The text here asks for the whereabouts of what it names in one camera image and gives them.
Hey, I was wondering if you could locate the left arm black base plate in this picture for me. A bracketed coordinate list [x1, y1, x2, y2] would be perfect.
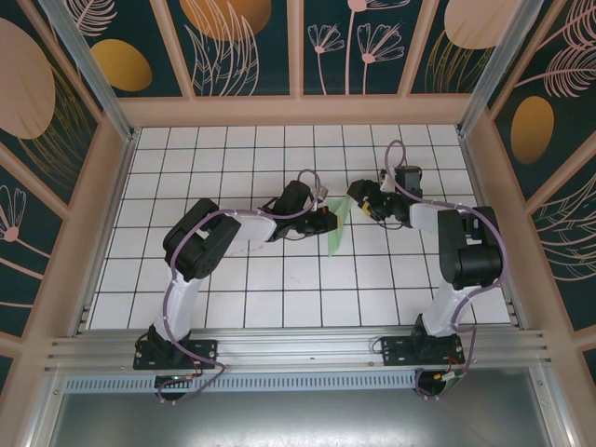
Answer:
[133, 338, 219, 372]

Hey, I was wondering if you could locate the aluminium frame post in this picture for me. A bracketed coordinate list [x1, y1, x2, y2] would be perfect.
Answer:
[36, 0, 141, 143]
[455, 0, 559, 137]

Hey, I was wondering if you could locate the grey metal sheet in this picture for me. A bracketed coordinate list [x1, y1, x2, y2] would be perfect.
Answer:
[46, 389, 567, 447]

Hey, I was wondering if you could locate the slotted grey cable duct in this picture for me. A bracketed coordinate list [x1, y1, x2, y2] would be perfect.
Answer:
[62, 370, 419, 394]

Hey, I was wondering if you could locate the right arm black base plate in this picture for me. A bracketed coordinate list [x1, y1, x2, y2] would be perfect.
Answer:
[380, 335, 467, 367]

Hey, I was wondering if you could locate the aluminium mounting rail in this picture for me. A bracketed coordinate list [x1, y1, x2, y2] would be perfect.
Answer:
[44, 325, 553, 374]

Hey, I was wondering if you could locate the light green paper sheet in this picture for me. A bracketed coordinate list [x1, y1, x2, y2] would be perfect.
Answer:
[325, 195, 356, 259]

